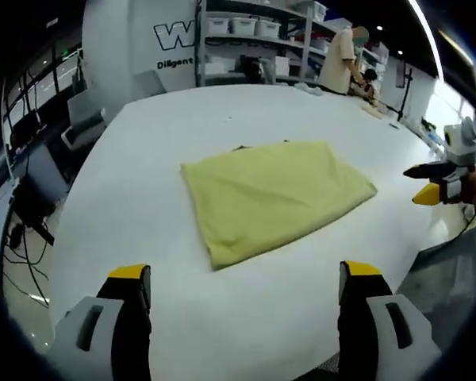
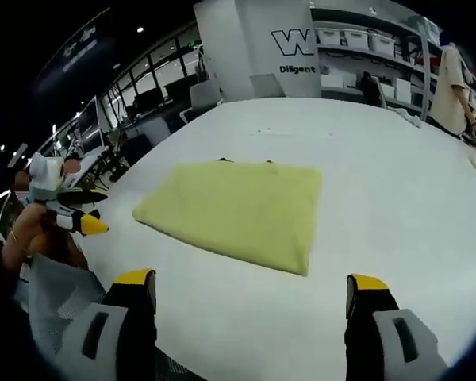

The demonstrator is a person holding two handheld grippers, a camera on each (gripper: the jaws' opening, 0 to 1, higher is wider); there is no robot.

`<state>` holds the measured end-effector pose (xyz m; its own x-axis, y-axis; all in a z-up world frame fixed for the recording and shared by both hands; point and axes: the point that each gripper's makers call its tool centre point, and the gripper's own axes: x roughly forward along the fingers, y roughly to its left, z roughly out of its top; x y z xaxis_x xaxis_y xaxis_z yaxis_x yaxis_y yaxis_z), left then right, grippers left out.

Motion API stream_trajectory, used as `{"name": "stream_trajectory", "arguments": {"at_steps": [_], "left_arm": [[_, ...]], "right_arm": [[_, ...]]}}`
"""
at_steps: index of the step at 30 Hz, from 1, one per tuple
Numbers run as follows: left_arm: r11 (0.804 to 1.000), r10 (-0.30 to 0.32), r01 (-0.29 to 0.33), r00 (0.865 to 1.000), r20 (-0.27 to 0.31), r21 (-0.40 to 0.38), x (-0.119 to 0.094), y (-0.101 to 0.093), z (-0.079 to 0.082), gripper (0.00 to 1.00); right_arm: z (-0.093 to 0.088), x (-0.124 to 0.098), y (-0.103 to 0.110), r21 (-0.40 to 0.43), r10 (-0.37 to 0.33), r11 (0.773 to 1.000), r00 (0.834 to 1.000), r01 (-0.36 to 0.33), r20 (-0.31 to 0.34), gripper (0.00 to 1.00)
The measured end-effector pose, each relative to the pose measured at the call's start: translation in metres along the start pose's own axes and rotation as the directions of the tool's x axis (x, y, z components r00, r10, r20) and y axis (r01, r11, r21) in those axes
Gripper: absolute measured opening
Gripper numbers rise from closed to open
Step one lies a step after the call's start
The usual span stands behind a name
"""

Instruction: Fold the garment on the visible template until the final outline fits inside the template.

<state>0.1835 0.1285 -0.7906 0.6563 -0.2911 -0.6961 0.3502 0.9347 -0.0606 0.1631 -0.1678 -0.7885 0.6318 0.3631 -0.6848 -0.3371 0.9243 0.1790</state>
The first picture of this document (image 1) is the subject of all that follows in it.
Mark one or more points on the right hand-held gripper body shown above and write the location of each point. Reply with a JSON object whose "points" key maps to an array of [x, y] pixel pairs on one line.
{"points": [[462, 147]]}

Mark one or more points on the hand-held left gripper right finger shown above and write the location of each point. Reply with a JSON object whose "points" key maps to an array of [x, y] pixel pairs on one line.
{"points": [[361, 309]]}

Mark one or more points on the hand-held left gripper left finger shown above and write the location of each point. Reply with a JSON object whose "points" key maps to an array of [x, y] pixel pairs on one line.
{"points": [[127, 317]]}

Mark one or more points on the yellow blue grey garment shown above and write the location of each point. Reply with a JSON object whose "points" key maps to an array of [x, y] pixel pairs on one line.
{"points": [[269, 194]]}

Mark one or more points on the black tripod stand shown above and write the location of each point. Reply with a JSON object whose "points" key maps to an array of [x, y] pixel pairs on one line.
{"points": [[404, 95]]}

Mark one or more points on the beige folded cloth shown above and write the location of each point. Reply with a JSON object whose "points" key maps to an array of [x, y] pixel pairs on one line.
{"points": [[373, 110]]}

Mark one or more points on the grey mesh office chair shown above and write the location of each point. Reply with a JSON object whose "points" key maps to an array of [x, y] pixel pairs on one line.
{"points": [[452, 285]]}

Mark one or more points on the white crumpled cloth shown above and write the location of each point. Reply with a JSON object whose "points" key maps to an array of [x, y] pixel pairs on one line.
{"points": [[309, 89]]}

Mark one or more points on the white cardboard box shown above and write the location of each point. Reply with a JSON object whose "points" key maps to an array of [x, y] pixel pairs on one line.
{"points": [[282, 66], [220, 66]]}

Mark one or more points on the black backpack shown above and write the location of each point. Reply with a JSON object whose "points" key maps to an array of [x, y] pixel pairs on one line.
{"points": [[250, 66]]}

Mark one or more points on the grey metal shelving rack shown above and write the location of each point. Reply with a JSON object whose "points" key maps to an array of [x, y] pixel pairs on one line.
{"points": [[262, 43]]}

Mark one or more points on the white storage bin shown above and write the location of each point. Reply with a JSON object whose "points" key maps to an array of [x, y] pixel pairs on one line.
{"points": [[218, 25], [269, 28], [242, 25]]}

